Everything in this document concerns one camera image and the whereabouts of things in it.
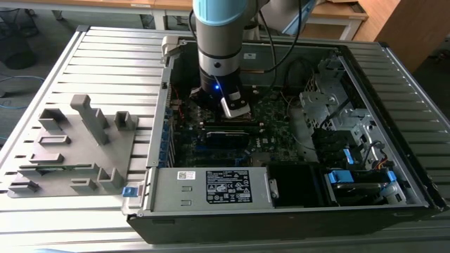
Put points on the blue plastic clip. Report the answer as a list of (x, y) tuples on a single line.
[(347, 156)]

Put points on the black graphics card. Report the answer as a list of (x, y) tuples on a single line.
[(226, 142)]

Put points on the wooden desk white frame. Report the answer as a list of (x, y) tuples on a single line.
[(336, 13), (87, 2)]

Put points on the green motherboard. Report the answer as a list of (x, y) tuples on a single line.
[(278, 131)]

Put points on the wooden cabinet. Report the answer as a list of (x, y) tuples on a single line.
[(414, 31)]

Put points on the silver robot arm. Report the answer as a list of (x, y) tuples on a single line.
[(218, 44)]

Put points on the green RAM stick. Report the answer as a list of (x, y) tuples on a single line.
[(75, 166)]

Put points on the blue disk carrier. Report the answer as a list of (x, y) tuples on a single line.
[(339, 176)]

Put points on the grey parts rack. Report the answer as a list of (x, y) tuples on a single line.
[(105, 155)]

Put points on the silver metal drive cage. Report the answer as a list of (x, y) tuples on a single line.
[(312, 101)]

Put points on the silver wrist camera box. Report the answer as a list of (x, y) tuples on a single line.
[(235, 110)]

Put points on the blue case latch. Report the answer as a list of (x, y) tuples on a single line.
[(129, 192)]

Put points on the silver chipset heatsink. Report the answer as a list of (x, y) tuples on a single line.
[(262, 158)]

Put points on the black mesh waste bin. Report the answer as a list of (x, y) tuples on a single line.
[(19, 55)]

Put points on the grey case release latch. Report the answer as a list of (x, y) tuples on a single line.
[(168, 44)]

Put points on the grey power supply unit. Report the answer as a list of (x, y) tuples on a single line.
[(168, 189)]

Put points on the black PC case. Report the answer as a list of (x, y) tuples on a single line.
[(246, 229)]

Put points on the white case sticker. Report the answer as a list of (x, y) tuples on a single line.
[(250, 55)]

